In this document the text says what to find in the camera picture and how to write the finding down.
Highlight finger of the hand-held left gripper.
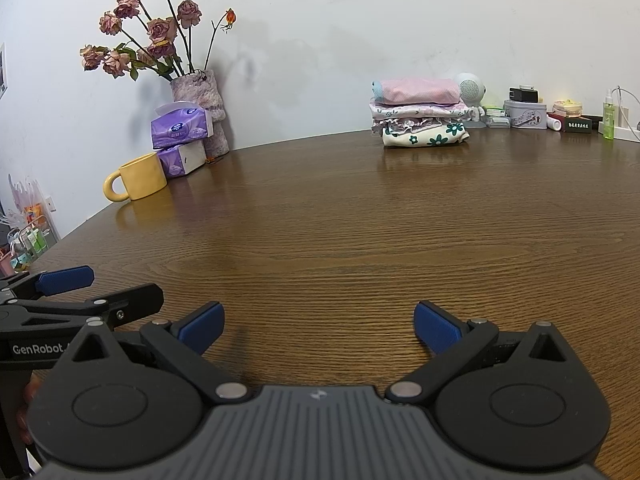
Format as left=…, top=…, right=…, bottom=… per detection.
left=0, top=283, right=165, bottom=333
left=0, top=266, right=96, bottom=306

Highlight clear rack with packets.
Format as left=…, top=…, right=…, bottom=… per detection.
left=0, top=174, right=61, bottom=276

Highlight opened purple tissue pack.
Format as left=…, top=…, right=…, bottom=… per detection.
left=151, top=101, right=216, bottom=149

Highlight fuzzy purple vase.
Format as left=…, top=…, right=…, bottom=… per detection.
left=170, top=69, right=231, bottom=158

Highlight folded purple frilly garment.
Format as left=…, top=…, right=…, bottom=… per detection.
left=371, top=116, right=468, bottom=136

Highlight white robot speaker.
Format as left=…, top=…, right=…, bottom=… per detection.
left=455, top=72, right=490, bottom=130

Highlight folded cream green-flower garment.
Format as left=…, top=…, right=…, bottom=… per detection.
left=382, top=122, right=471, bottom=149

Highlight purple and white tissue pack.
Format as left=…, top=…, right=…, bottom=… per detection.
left=157, top=140, right=207, bottom=180

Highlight white power strip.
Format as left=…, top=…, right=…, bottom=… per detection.
left=597, top=122, right=640, bottom=142

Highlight white cable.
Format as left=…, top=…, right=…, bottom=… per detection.
left=612, top=86, right=640, bottom=141

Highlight green and white small boxes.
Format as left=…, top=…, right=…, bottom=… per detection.
left=481, top=106, right=512, bottom=129

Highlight pink and blue mesh vest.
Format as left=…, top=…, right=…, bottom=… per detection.
left=371, top=77, right=461, bottom=107

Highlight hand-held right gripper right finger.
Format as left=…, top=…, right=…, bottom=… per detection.
left=385, top=301, right=571, bottom=405

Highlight green bottle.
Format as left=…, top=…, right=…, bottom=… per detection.
left=601, top=89, right=617, bottom=140

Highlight person's left hand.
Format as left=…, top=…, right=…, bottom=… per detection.
left=15, top=374, right=46, bottom=446

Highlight dried rose bouquet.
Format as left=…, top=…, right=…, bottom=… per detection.
left=79, top=0, right=237, bottom=81

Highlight grey tin box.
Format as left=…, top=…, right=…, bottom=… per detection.
left=503, top=99, right=548, bottom=131

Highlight yellow mug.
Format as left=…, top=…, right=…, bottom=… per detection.
left=103, top=152, right=168, bottom=204

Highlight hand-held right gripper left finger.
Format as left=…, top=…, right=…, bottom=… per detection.
left=70, top=301, right=253, bottom=406

